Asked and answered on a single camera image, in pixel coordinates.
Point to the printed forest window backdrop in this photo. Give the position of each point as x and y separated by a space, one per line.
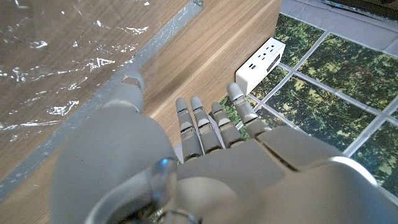
335 87

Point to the clear plastic wrap sheet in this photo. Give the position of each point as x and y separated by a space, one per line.
46 62

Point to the white box on table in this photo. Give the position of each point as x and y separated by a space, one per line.
261 62

